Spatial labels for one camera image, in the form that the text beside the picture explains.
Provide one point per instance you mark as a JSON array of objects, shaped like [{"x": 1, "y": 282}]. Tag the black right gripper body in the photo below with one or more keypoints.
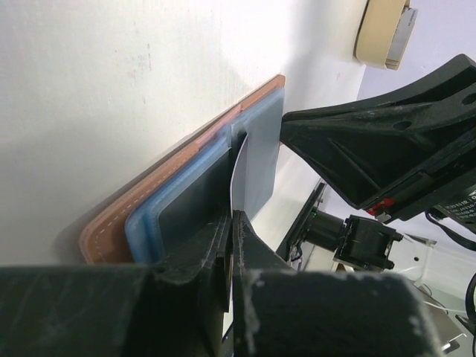
[{"x": 449, "y": 194}]

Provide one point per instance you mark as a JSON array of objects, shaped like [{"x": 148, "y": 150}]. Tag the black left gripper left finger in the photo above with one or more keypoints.
[{"x": 172, "y": 308}]

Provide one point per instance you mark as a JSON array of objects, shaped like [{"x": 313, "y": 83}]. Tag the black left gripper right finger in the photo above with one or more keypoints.
[{"x": 279, "y": 311}]

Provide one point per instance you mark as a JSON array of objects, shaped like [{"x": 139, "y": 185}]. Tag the brown leather card holder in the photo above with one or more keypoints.
[{"x": 102, "y": 239}]

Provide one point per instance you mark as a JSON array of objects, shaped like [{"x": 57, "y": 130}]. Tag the beige oval tray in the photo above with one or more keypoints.
[{"x": 376, "y": 31}]

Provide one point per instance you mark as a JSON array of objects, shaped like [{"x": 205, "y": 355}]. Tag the grey credit card stack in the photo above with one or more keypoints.
[{"x": 401, "y": 37}]

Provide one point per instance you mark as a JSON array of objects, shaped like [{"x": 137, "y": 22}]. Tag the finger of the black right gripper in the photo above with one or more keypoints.
[{"x": 398, "y": 154}]

